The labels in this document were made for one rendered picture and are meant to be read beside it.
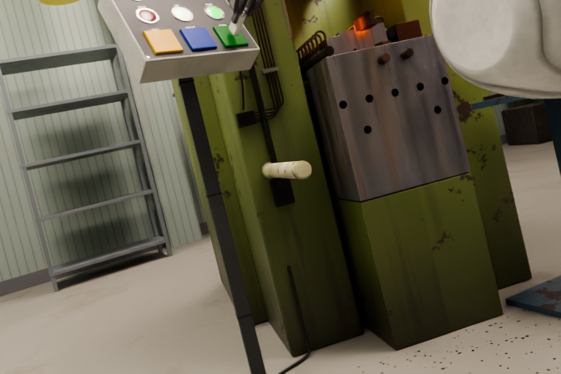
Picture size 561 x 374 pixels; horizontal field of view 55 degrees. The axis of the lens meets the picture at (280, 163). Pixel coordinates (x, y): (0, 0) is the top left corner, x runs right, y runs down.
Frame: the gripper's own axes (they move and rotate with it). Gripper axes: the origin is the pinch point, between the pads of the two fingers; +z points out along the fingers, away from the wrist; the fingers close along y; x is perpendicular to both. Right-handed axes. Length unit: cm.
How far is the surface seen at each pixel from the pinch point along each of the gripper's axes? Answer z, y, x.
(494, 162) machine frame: 24, 92, -53
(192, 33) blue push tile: 4.5, -11.3, 1.5
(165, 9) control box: 5.3, -13.9, 11.7
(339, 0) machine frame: 24, 79, 34
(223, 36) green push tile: 4.5, -2.8, -0.2
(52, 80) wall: 301, 64, 256
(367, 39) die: 4.0, 47.4, -7.3
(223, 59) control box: 7.8, -4.4, -5.4
